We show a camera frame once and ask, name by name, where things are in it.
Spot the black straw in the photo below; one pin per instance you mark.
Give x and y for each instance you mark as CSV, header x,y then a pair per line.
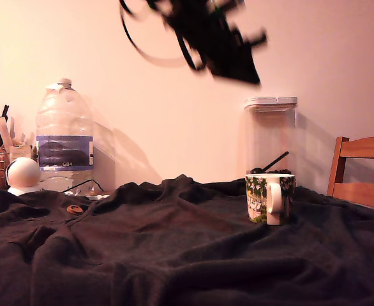
x,y
5,111

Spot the small white carton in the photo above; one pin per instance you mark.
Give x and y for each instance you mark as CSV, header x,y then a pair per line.
x,y
19,153

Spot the clear container with white lid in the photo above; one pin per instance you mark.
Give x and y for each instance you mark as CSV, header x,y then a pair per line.
x,y
270,134

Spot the dark brown knitted cloth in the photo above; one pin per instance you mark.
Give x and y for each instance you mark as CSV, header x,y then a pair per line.
x,y
174,248

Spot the small white round camera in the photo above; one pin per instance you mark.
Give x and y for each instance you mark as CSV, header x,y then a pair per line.
x,y
22,173

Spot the wooden slatted chair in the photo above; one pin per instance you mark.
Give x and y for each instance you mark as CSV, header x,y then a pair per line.
x,y
359,191

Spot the large clear water bottle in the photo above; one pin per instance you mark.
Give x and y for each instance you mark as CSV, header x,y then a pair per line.
x,y
64,127

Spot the brown round cloth button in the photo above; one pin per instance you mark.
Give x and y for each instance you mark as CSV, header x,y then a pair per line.
x,y
75,209

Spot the floral print white mug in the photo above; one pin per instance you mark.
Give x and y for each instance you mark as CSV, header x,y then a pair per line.
x,y
257,197

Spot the black plastic scoop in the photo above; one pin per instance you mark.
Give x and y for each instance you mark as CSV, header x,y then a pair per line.
x,y
271,164

